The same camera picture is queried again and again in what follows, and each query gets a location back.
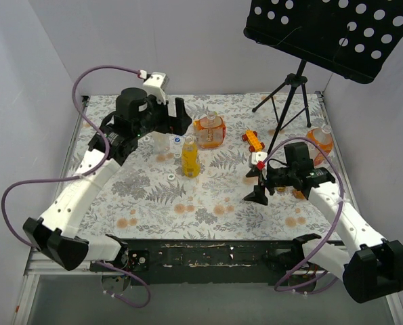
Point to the orange label tea bottle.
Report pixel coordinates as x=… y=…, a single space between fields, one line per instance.
x=210 y=131

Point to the orange soda bottle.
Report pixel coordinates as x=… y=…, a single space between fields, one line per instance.
x=323 y=138

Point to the clear ribbed plastic bottle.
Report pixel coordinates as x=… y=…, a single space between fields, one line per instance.
x=161 y=142

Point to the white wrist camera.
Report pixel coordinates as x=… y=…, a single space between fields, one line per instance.
x=154 y=84
x=257 y=160

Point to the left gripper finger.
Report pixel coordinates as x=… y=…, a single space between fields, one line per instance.
x=171 y=112
x=182 y=121

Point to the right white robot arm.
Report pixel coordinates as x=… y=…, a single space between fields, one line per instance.
x=369 y=265

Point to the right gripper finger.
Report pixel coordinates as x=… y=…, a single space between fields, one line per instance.
x=257 y=195
x=254 y=172

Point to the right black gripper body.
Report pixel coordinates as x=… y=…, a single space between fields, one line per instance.
x=263 y=181

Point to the small orange bottle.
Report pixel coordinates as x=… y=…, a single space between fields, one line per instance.
x=298 y=194

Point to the black music stand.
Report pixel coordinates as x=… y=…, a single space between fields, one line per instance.
x=350 y=38

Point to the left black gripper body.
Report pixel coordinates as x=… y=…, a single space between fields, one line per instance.
x=173 y=118

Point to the yellow juice bottle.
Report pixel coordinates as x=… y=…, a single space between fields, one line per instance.
x=190 y=163

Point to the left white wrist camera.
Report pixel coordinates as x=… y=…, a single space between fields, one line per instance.
x=154 y=84

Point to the floral table mat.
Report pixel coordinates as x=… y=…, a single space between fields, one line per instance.
x=140 y=202

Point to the orange toy car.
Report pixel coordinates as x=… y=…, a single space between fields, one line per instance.
x=251 y=137

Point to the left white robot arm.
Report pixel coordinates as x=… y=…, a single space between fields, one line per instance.
x=54 y=232

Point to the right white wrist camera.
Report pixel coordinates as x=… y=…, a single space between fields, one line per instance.
x=257 y=160

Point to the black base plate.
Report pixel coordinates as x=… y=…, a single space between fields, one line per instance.
x=207 y=261

